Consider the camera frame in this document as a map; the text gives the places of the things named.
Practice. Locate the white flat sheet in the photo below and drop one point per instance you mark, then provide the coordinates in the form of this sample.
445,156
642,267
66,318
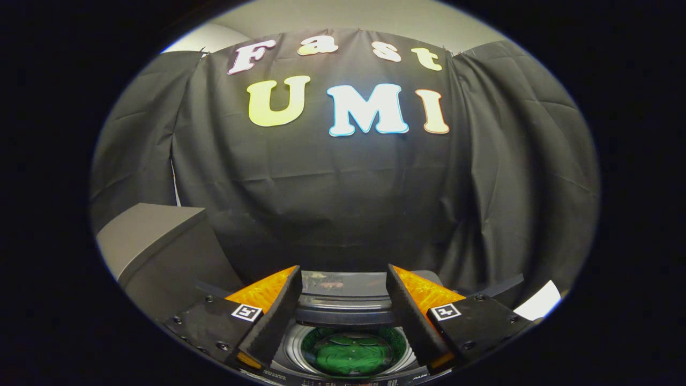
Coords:
541,303

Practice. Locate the gray cabinet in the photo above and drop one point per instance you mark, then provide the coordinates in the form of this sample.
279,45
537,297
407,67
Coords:
155,257

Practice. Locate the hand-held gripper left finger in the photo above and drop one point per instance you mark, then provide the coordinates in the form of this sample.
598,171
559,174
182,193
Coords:
273,319

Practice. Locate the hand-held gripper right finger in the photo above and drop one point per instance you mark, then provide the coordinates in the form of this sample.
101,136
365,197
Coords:
410,316

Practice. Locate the black backdrop cloth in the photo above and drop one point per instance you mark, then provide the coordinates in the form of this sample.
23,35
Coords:
332,193

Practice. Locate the green polo shirt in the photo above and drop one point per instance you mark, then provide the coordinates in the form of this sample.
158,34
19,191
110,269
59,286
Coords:
351,356

